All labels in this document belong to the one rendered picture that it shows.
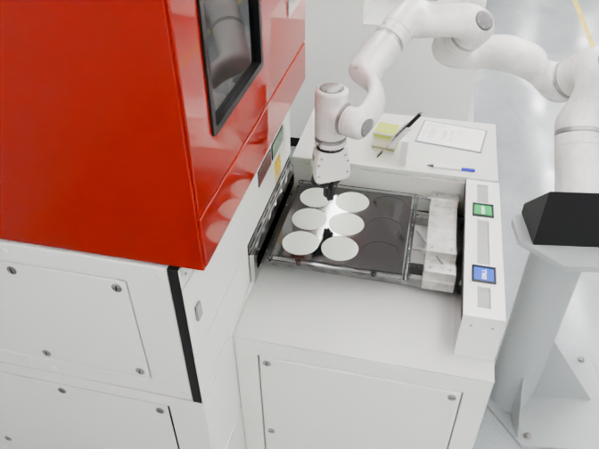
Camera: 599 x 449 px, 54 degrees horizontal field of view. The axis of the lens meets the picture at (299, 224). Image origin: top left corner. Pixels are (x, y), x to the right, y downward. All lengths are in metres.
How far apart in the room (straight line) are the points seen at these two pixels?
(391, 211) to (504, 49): 0.54
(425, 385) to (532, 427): 0.99
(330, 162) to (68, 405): 0.90
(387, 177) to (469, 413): 0.72
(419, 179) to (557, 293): 0.56
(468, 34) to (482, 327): 0.75
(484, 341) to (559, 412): 1.09
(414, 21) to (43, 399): 1.34
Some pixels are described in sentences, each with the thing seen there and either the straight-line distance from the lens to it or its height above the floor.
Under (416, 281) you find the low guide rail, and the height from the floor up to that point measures 0.84.
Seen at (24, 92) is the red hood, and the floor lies 1.54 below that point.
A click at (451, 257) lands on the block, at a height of 0.89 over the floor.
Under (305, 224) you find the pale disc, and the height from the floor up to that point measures 0.90.
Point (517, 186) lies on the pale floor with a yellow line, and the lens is 3.60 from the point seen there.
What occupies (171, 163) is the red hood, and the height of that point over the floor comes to 1.45.
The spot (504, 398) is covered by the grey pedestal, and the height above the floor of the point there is 0.07.
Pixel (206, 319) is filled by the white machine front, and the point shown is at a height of 1.01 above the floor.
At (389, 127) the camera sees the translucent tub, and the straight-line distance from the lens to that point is 1.88.
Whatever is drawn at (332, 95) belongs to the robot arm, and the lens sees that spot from 1.47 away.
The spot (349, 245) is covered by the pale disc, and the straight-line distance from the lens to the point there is 1.61.
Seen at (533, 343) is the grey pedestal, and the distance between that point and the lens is 2.15.
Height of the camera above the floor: 1.94
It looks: 39 degrees down
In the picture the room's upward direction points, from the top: 1 degrees counter-clockwise
